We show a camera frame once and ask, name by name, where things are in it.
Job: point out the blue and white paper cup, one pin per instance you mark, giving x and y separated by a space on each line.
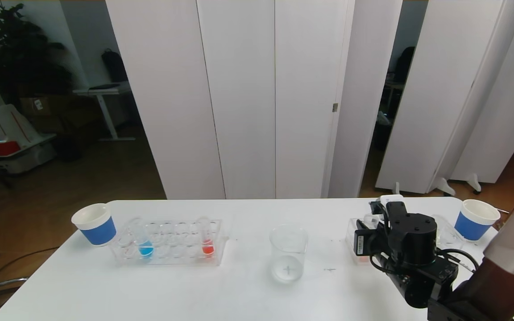
98 232
471 227

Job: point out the test tube with red liquid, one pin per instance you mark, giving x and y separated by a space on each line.
208 247
363 257

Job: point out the black backpack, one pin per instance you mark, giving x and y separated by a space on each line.
114 67

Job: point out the white partition panel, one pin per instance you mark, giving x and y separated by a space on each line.
364 89
426 89
498 111

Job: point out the white wheeled machine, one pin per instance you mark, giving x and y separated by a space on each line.
20 129

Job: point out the white standing desk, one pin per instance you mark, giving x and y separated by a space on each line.
103 91

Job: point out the brown cardboard box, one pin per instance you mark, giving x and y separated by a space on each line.
38 107

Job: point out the dark green potted plant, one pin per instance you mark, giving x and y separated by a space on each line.
20 53

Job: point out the clear glass beaker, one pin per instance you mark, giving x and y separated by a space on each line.
288 263

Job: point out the clear acrylic test tube rack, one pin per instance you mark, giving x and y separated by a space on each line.
453 232
172 249

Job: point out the test tube with blue liquid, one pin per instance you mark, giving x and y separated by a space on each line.
145 249

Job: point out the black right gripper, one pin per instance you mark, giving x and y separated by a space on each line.
360 243

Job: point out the grey metal frame bar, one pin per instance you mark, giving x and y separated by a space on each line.
2 284

